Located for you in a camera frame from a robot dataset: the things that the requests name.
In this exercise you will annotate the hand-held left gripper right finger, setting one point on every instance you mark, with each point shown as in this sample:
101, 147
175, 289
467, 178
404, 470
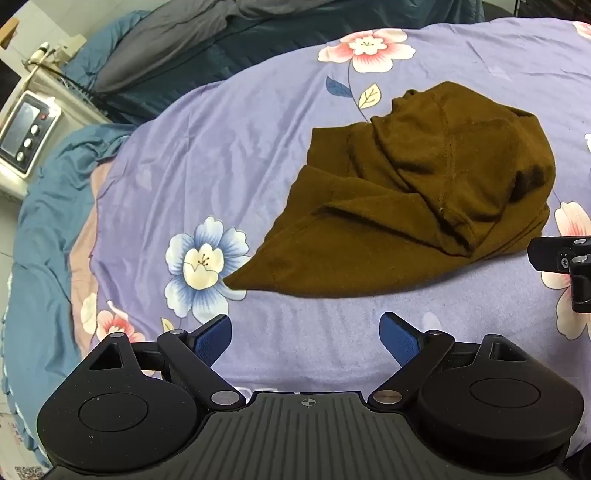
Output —
398, 339

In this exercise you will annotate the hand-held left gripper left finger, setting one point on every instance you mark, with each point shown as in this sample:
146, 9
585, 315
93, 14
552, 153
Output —
213, 339

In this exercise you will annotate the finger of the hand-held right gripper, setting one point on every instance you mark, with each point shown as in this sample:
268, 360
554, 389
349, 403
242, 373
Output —
556, 256

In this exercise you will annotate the brown knit garment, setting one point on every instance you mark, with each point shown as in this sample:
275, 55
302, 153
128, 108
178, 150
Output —
406, 203

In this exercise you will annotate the purple pink printed blanket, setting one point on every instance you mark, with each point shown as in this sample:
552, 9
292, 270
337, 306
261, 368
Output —
221, 152

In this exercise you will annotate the blue quilt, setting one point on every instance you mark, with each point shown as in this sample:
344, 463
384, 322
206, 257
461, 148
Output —
44, 258

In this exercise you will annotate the white appliance with screen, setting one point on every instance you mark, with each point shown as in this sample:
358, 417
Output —
25, 131

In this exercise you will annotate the dark teal bedding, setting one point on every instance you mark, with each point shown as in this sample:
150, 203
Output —
286, 41

